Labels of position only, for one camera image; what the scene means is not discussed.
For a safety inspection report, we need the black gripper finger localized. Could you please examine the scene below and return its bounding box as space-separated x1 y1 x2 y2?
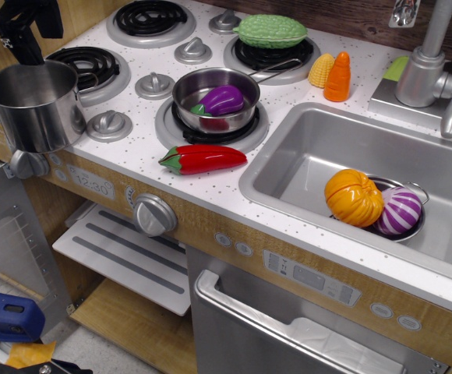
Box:
11 21 44 65

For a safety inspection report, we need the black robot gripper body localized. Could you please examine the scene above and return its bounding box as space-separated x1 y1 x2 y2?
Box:
0 0 64 50

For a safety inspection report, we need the tall stainless steel pot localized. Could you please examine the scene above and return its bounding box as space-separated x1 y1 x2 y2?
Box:
0 59 87 153

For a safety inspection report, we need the stove burner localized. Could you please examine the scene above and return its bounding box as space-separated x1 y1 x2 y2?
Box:
106 1 196 49
155 98 270 153
48 46 131 108
223 37 321 86

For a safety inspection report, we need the back left stove burner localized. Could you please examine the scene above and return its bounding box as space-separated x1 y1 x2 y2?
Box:
106 1 196 49

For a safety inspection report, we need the silver stove knob front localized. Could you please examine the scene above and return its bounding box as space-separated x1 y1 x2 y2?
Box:
87 110 132 143

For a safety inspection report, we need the silver stove knob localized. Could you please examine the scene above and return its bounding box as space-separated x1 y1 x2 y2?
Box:
135 72 175 101
174 37 213 65
87 110 132 143
209 9 241 34

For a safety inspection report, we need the silver stove knob centre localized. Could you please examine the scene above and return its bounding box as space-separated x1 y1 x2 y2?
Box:
135 72 175 101

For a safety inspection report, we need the silver stove knob upper middle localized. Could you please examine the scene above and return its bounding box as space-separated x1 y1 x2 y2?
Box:
174 37 213 65

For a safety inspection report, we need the front right stove burner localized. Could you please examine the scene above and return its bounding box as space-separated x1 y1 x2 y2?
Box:
155 98 270 153

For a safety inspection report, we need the silver stove knob top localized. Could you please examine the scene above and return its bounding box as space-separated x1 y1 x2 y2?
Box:
209 9 241 34

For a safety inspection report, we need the back right stove burner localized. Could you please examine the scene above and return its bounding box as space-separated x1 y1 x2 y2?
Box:
223 37 321 86

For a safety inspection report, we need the silver dial at left corner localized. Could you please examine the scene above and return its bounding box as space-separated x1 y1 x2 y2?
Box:
9 150 50 179

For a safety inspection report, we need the red toy chili pepper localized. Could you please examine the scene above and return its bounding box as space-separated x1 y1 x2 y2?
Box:
158 144 247 175

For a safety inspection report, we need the open grey oven door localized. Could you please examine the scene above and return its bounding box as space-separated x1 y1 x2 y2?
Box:
0 164 72 340

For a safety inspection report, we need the small steel frying pan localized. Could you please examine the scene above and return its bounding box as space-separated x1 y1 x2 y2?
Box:
171 58 303 135

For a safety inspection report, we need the purple toy eggplant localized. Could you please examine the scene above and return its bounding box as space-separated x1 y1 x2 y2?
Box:
190 85 244 117

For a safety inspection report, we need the white oven rack shelf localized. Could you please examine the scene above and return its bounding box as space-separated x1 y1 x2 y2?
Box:
53 204 190 316

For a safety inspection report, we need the large silver oven dial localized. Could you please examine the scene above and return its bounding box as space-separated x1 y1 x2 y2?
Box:
133 193 178 237

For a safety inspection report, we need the green toy bitter gourd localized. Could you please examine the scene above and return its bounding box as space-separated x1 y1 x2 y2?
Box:
233 14 308 49

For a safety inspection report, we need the blue clamp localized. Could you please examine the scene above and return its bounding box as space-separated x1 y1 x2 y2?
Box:
0 293 46 343

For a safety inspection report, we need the grey toy sink basin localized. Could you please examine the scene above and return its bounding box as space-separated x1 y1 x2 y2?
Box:
239 103 452 279

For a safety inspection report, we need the yellow toy corn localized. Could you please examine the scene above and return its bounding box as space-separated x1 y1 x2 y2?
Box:
308 53 335 88

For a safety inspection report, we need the yellow cloth scrap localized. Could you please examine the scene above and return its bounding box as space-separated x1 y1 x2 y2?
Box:
5 341 56 369

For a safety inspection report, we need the orange toy carrot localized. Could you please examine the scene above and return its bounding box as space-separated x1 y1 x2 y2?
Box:
323 51 351 102

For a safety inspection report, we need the grey dishwasher door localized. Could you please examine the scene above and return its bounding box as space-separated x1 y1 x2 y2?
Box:
186 248 450 373

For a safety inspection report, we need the orange toy pumpkin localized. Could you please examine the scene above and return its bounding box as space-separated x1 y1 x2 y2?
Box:
324 169 384 228

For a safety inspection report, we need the green sponge behind faucet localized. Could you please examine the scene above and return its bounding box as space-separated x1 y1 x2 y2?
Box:
383 56 409 82

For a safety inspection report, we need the hanging silver utensil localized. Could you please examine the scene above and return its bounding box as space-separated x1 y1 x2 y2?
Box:
388 0 421 28

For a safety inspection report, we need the small steel bowl in sink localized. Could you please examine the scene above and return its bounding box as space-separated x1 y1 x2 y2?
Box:
361 175 429 242

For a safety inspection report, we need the silver toy faucet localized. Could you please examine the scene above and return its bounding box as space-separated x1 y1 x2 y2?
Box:
369 1 452 139

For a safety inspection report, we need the purple striped toy onion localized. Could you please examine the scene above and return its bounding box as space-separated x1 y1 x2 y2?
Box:
373 186 422 235

